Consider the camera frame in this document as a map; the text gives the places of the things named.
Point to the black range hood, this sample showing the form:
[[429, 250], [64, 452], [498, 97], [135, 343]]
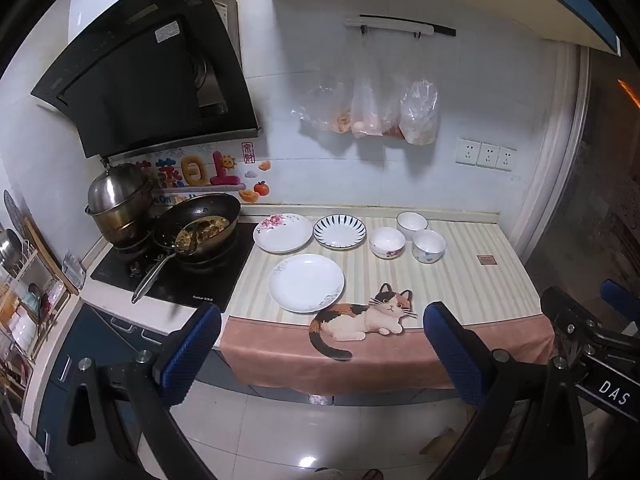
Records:
[[140, 70]]

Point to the striped counter mat with cat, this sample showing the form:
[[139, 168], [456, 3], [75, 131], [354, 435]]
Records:
[[450, 280]]

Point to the clear plastic bag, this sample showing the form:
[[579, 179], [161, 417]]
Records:
[[372, 105], [325, 110], [419, 115]]

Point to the dark blue base cabinet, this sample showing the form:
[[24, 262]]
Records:
[[85, 330]]

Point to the white bowl with blue print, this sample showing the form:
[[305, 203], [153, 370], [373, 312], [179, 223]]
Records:
[[428, 246]]

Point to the white bowl with red flowers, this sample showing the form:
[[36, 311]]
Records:
[[386, 241]]

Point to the white bowl with dark rim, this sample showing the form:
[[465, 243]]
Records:
[[411, 221]]

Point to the small brown square tile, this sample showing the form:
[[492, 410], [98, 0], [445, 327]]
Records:
[[486, 259]]

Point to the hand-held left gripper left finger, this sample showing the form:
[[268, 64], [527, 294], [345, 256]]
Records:
[[192, 350]]

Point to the stainless steel steamer pot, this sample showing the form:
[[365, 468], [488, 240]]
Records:
[[117, 195]]

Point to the colourful wall sticker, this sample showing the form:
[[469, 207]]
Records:
[[195, 172]]

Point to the blue striped rim plate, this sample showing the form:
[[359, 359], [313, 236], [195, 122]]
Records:
[[340, 232]]

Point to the metal dish rack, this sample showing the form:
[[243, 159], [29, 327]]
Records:
[[30, 280]]

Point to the pink floral white plate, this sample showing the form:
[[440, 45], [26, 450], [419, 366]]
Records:
[[282, 237]]

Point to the wooden cutting board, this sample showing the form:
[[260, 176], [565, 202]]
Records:
[[50, 260]]

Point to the cardboard piece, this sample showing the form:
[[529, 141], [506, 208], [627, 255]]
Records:
[[439, 441]]

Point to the black glass cooktop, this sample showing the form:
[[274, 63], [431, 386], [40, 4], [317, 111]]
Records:
[[210, 285]]

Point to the black wall hook rail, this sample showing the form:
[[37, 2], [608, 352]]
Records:
[[400, 24]]

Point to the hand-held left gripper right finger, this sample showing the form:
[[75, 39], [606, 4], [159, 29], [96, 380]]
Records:
[[455, 355]]

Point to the plain white plate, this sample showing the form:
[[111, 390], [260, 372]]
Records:
[[305, 285]]

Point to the white wall socket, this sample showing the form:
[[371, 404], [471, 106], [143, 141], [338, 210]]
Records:
[[506, 159], [488, 155], [468, 151]]

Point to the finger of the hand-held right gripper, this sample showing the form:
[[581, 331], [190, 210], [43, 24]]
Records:
[[622, 300], [567, 317]]

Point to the white door frame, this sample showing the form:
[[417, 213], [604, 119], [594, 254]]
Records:
[[555, 160]]

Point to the cooked food in wok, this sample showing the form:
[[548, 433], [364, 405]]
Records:
[[205, 230]]

